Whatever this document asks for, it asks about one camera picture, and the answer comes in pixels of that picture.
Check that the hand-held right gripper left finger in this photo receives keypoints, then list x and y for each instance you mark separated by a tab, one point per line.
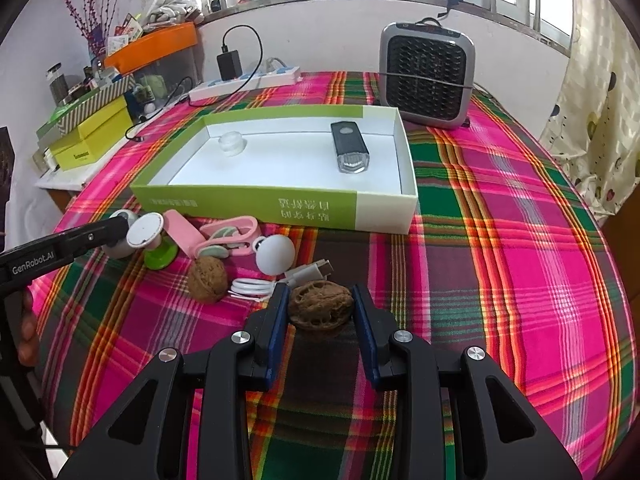
278	330

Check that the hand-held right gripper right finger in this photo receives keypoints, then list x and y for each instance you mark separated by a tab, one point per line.
364	330

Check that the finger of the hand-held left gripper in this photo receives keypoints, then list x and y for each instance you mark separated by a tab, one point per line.
95	235

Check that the white and grey round gadget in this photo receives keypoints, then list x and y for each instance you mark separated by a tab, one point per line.
120	249

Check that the wrinkled wide walnut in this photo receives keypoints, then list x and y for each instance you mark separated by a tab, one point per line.
320	306

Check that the white disc stand green base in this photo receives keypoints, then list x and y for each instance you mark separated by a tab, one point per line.
146	230

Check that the pink strip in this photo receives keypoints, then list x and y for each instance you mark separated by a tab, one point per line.
177	232

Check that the round walnut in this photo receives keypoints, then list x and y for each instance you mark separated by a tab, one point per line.
207	280

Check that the green and white cardboard box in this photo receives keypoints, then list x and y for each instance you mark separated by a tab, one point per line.
225	205

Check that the person's left hand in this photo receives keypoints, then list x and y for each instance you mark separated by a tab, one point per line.
27	330

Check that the white side shelf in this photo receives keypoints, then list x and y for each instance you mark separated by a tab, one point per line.
75	177

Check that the white ball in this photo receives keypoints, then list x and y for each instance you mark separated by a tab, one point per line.
275	255

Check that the yellow-green box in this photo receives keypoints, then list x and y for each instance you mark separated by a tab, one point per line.
90	135

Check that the pink clip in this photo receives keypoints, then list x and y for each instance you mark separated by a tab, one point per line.
227	242

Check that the striped cardboard box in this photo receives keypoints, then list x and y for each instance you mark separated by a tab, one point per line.
97	100

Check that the glass jar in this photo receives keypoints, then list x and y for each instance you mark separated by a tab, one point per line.
57	82

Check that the small white round cap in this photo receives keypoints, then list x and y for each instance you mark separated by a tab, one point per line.
232	143

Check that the black bike light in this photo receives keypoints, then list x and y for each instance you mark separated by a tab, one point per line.
349	150

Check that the storage bin with orange lid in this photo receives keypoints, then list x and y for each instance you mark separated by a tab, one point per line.
152	47

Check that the colourful paper packets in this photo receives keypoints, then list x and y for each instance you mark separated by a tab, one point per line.
125	30

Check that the white power strip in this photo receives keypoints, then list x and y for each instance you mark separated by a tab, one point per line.
245	83

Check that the black charger adapter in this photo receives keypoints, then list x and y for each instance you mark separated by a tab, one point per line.
229	64

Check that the purple flower branches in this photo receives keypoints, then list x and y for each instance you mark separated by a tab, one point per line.
91	15

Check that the grey space heater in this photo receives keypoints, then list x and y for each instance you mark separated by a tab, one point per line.
425	75

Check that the patterned cream curtain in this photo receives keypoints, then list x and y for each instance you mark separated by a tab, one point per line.
595	110

